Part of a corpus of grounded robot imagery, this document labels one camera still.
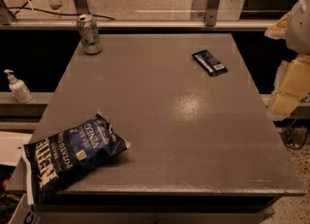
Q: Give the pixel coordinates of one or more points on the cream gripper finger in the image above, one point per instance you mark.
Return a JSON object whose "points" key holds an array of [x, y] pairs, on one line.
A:
{"points": [[278, 29], [291, 85]]}

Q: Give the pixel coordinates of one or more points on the blue rxbar blueberry bar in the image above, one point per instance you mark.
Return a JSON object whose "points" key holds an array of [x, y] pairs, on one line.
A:
{"points": [[211, 64]]}

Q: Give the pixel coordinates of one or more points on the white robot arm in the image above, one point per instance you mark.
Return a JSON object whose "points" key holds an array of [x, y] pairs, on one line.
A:
{"points": [[297, 35]]}

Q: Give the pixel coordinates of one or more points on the blue kettle chip bag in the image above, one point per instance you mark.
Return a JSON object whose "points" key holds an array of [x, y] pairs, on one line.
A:
{"points": [[62, 159]]}

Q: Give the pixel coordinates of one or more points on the grey table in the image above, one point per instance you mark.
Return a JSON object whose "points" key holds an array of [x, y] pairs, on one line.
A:
{"points": [[202, 150]]}

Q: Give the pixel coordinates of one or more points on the green soda can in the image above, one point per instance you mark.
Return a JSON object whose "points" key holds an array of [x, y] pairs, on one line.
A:
{"points": [[89, 34]]}

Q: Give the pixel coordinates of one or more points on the white pump dispenser bottle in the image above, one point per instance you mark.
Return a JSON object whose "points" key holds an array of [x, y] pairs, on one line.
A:
{"points": [[18, 87]]}

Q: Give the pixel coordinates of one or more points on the white cardboard box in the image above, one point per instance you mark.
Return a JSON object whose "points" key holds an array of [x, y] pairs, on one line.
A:
{"points": [[25, 213]]}

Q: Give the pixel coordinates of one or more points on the right metal glass bracket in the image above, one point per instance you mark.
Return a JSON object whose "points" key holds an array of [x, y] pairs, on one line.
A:
{"points": [[211, 12]]}

